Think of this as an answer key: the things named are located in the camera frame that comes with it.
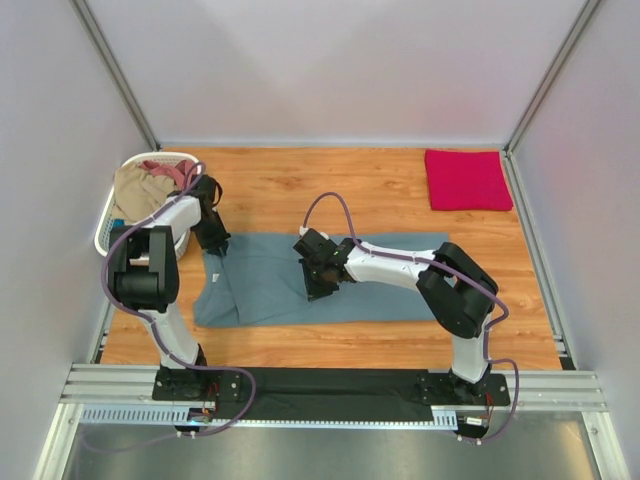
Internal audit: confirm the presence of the grey-blue t-shirt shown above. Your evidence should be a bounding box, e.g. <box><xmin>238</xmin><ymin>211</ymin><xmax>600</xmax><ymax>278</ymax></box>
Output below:
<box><xmin>193</xmin><ymin>233</ymin><xmax>435</xmax><ymax>328</ymax></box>

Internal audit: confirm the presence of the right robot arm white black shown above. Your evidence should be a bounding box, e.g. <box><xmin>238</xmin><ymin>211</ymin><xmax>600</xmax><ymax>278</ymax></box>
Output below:
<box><xmin>294</xmin><ymin>230</ymin><xmax>498</xmax><ymax>398</ymax></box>

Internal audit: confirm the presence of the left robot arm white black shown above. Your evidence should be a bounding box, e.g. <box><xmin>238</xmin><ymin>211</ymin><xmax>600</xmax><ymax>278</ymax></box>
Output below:
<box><xmin>103</xmin><ymin>193</ymin><xmax>231</xmax><ymax>390</ymax></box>

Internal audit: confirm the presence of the pink shirt in basket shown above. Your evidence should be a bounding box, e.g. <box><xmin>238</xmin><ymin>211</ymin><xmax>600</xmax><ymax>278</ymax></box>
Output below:
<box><xmin>140</xmin><ymin>160</ymin><xmax>194</xmax><ymax>190</ymax></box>

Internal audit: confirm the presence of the beige shirt in basket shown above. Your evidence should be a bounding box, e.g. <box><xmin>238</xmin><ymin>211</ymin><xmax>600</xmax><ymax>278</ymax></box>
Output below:
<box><xmin>112</xmin><ymin>164</ymin><xmax>176</xmax><ymax>224</ymax></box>

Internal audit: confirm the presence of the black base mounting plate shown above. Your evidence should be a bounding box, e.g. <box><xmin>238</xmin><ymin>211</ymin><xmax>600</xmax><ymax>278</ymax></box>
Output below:
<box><xmin>151</xmin><ymin>367</ymin><xmax>511</xmax><ymax>419</ymax></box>

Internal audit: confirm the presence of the folded magenta t-shirt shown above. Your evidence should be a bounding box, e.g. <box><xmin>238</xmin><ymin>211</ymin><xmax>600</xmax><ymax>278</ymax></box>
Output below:
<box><xmin>424</xmin><ymin>149</ymin><xmax>514</xmax><ymax>211</ymax></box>

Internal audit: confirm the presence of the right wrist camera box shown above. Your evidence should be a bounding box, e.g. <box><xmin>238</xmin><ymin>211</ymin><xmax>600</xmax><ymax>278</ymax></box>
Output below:
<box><xmin>293</xmin><ymin>228</ymin><xmax>337</xmax><ymax>262</ymax></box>

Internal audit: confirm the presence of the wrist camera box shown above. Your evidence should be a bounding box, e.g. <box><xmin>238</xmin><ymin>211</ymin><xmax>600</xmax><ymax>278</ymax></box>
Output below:
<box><xmin>191</xmin><ymin>175</ymin><xmax>223</xmax><ymax>208</ymax></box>
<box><xmin>293</xmin><ymin>228</ymin><xmax>337</xmax><ymax>262</ymax></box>

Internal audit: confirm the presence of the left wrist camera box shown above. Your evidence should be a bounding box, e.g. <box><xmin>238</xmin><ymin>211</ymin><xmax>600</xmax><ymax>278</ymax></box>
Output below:
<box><xmin>191</xmin><ymin>175</ymin><xmax>223</xmax><ymax>208</ymax></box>

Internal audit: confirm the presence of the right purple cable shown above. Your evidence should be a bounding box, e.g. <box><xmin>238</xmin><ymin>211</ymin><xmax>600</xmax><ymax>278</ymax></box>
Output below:
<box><xmin>299</xmin><ymin>192</ymin><xmax>521</xmax><ymax>446</ymax></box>

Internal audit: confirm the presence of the purple cable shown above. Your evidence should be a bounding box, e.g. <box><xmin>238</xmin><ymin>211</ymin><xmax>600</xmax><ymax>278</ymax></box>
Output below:
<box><xmin>299</xmin><ymin>192</ymin><xmax>521</xmax><ymax>446</ymax></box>
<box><xmin>79</xmin><ymin>160</ymin><xmax>259</xmax><ymax>454</ymax></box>

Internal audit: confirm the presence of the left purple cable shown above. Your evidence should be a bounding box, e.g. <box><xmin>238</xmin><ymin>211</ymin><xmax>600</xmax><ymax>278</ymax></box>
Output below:
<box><xmin>79</xmin><ymin>160</ymin><xmax>259</xmax><ymax>454</ymax></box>

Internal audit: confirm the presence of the slotted grey cable duct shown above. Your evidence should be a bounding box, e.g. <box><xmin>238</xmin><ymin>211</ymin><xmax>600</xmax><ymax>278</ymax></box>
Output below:
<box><xmin>80</xmin><ymin>404</ymin><xmax>458</xmax><ymax>431</ymax></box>

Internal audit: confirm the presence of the left aluminium frame post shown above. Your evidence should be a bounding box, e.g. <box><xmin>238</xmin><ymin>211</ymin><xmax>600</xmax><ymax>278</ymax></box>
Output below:
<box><xmin>69</xmin><ymin>0</ymin><xmax>161</xmax><ymax>151</ymax></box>

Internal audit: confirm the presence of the aluminium frame post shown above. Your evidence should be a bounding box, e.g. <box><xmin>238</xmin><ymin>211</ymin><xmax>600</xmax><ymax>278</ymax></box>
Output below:
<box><xmin>503</xmin><ymin>0</ymin><xmax>604</xmax><ymax>154</ymax></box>
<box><xmin>69</xmin><ymin>0</ymin><xmax>161</xmax><ymax>151</ymax></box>

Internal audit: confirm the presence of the aluminium front rail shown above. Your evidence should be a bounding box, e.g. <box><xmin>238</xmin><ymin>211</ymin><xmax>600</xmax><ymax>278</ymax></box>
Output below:
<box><xmin>60</xmin><ymin>364</ymin><xmax>608</xmax><ymax>412</ymax></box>

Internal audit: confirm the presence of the right aluminium frame post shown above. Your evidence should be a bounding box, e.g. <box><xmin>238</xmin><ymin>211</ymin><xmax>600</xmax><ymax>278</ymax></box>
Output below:
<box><xmin>503</xmin><ymin>0</ymin><xmax>604</xmax><ymax>154</ymax></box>

